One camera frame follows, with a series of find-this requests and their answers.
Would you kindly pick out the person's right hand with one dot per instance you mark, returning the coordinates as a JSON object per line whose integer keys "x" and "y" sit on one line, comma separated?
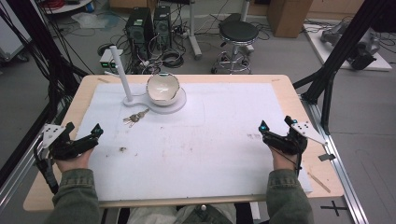
{"x": 283, "y": 161}

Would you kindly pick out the white table mat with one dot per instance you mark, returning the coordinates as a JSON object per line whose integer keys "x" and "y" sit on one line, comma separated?
{"x": 202, "y": 149}

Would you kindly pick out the grey tape piece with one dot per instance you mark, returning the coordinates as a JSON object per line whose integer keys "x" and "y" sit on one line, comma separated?
{"x": 327, "y": 157}

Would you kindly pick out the white round table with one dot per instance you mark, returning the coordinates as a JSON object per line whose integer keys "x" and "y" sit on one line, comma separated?
{"x": 68, "y": 6}

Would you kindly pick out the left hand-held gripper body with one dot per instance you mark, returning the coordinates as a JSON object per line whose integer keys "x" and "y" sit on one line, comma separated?
{"x": 53, "y": 133}

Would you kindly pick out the white board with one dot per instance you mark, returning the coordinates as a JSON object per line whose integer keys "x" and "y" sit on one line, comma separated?
{"x": 323, "y": 51}

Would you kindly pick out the brown cardboard box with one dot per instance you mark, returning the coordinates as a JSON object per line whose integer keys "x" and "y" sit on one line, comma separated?
{"x": 288, "y": 17}

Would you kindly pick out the grey and black machine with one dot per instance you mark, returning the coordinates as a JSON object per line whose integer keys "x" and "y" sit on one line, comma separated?
{"x": 364, "y": 49}

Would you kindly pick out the person's left hand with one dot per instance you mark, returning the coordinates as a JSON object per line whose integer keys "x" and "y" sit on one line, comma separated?
{"x": 74, "y": 163}

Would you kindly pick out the black metal frame strut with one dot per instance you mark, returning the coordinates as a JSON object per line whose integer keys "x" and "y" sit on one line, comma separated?
{"x": 28, "y": 34}
{"x": 342, "y": 46}

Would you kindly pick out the black tape cross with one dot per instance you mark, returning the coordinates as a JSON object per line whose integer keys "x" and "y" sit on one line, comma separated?
{"x": 334, "y": 207}

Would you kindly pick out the black round stool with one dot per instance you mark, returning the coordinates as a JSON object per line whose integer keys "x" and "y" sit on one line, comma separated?
{"x": 238, "y": 31}

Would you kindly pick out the aluminium rail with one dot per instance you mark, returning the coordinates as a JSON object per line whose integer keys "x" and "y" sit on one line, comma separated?
{"x": 18, "y": 174}
{"x": 339, "y": 168}

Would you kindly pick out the white ceramic bowl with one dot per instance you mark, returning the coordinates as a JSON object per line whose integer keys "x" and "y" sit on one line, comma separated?
{"x": 162, "y": 88}

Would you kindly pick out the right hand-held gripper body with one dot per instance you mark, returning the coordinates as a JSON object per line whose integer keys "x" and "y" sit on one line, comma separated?
{"x": 291, "y": 141}

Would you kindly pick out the bunch of metal keys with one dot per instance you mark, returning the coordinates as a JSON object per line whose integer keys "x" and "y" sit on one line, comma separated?
{"x": 134, "y": 118}

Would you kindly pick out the clear plastic sheet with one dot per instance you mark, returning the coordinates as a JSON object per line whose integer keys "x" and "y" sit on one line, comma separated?
{"x": 90, "y": 20}

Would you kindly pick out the thin wooden stick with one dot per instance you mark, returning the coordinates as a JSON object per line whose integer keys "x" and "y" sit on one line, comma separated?
{"x": 319, "y": 182}

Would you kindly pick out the white stand with pole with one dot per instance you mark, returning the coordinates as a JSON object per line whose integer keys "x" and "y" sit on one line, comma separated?
{"x": 169, "y": 109}

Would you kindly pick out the black computer tower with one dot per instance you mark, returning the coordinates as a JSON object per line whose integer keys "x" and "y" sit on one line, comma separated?
{"x": 162, "y": 26}
{"x": 138, "y": 31}

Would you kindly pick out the grey metal stand leg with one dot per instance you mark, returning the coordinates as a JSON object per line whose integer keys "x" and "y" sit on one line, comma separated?
{"x": 193, "y": 31}

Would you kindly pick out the person's lap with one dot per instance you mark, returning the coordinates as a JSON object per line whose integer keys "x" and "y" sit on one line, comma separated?
{"x": 193, "y": 216}

